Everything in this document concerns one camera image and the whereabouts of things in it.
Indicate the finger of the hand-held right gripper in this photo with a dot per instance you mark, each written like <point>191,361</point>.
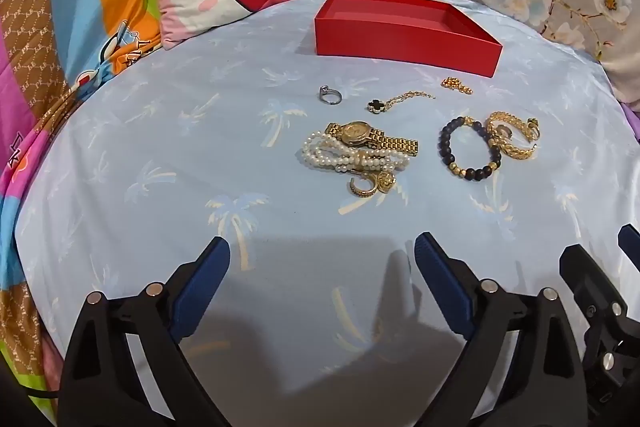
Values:
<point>631,244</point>
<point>585,277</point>

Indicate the light blue palm-print sheet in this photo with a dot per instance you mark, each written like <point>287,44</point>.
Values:
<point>200,132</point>

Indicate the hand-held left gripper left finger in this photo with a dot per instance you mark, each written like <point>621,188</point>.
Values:
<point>200,287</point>

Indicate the red cardboard box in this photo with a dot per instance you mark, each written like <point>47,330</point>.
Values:
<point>400,47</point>

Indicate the colourful cartoon blanket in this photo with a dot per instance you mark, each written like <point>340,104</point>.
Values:
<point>75,7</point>

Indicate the gold wristwatch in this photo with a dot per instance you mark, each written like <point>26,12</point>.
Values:
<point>356,133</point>

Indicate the purple cloth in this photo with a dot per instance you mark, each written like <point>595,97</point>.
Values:
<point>632,122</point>

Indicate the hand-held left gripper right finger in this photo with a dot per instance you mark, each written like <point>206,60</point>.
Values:
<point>440,277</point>

